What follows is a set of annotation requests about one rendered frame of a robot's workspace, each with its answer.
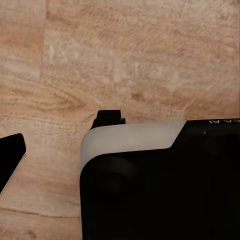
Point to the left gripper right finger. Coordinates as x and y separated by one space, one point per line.
232 149

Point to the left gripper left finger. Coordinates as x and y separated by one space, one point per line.
12 149

